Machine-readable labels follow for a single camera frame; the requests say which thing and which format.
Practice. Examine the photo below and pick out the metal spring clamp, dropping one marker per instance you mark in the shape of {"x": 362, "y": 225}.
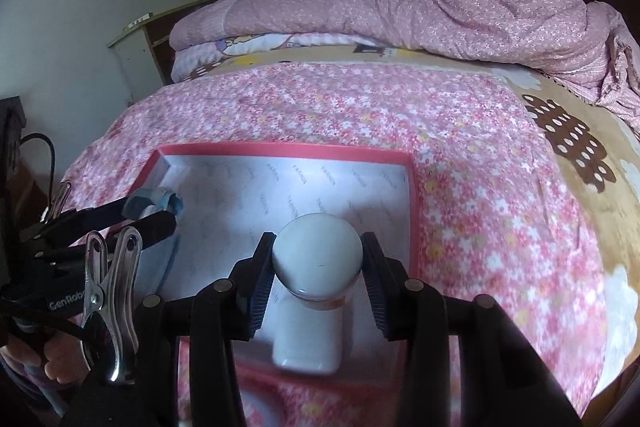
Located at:
{"x": 117, "y": 287}

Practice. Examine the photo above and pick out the cartoon print bedding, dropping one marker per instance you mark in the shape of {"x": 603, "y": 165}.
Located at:
{"x": 250, "y": 47}

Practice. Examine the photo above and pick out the white jar with orange label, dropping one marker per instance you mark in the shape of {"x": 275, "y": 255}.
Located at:
{"x": 317, "y": 257}

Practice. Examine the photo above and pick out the pink floral quilt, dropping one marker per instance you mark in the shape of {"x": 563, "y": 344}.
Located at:
{"x": 400, "y": 7}

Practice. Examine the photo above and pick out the pink floral bedsheet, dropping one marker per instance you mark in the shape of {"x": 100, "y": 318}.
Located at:
{"x": 325, "y": 107}

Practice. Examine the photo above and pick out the person's left hand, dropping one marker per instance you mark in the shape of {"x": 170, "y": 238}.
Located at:
{"x": 60, "y": 364}

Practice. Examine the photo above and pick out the small blue object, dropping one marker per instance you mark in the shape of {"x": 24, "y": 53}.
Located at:
{"x": 165, "y": 202}

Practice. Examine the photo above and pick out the bedside cabinet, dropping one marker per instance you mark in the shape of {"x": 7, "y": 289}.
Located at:
{"x": 135, "y": 52}

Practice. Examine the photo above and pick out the red cardboard box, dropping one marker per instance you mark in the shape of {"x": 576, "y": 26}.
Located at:
{"x": 300, "y": 187}

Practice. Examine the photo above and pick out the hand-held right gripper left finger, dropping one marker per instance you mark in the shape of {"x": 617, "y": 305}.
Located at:
{"x": 257, "y": 302}

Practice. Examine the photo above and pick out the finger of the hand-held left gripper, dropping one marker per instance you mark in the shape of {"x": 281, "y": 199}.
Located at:
{"x": 95, "y": 214}
{"x": 150, "y": 227}

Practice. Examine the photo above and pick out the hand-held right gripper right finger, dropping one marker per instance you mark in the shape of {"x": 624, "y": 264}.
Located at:
{"x": 375, "y": 302}

